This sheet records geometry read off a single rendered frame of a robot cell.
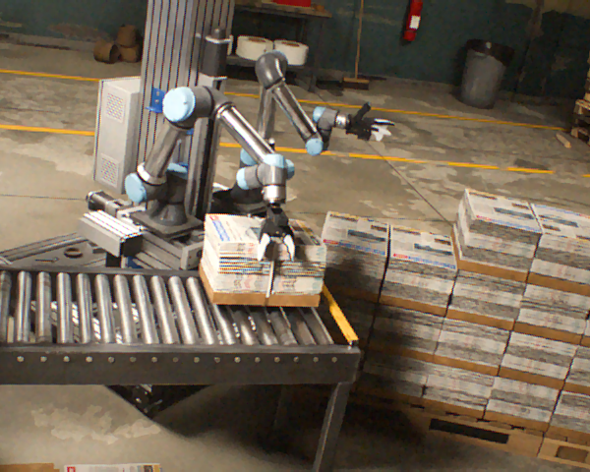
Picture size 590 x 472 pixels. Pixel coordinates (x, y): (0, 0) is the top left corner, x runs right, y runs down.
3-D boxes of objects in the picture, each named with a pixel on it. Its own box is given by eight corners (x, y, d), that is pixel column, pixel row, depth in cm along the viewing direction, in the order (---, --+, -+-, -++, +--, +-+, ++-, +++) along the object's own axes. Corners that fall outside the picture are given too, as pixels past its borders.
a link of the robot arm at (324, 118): (314, 121, 370) (317, 103, 367) (337, 127, 368) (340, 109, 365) (310, 125, 363) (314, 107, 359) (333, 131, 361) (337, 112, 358)
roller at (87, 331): (88, 284, 287) (89, 271, 285) (95, 358, 247) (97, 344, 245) (74, 283, 286) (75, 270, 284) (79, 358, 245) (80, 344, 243)
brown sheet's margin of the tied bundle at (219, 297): (240, 273, 304) (242, 263, 303) (258, 305, 278) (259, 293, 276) (198, 271, 299) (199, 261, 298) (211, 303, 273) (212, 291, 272)
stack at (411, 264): (295, 361, 406) (326, 207, 373) (525, 410, 403) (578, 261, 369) (285, 405, 371) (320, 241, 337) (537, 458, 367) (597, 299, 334)
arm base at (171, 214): (141, 215, 332) (144, 193, 328) (168, 207, 344) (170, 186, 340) (166, 229, 324) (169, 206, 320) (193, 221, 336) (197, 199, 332)
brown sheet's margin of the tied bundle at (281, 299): (296, 276, 310) (298, 265, 309) (319, 307, 285) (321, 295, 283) (256, 274, 305) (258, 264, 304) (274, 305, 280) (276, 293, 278)
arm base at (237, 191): (223, 194, 370) (226, 173, 366) (245, 188, 381) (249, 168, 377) (248, 206, 362) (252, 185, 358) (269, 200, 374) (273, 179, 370)
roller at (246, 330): (225, 290, 303) (235, 281, 303) (253, 361, 263) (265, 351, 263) (216, 282, 301) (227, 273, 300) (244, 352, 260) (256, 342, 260)
